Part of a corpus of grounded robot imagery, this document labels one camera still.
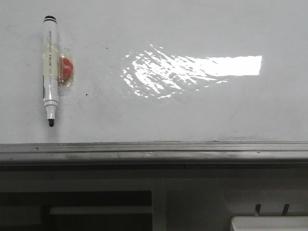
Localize white marker tray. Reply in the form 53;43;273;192
230;216;308;231

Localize white horizontal bar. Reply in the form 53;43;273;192
49;206;152;215

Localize aluminium whiteboard ledge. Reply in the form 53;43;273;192
0;141;308;166

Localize white black-tipped whiteboard marker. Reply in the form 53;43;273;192
43;15;59;127

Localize right black tray hook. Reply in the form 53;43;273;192
282;204;290;216

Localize left black tray hook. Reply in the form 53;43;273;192
255;204;261;216

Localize white whiteboard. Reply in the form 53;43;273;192
0;0;308;143

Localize red magnet taped to marker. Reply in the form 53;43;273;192
57;46;74;88

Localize black tray hook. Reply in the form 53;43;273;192
255;204;261;216
282;204;290;216

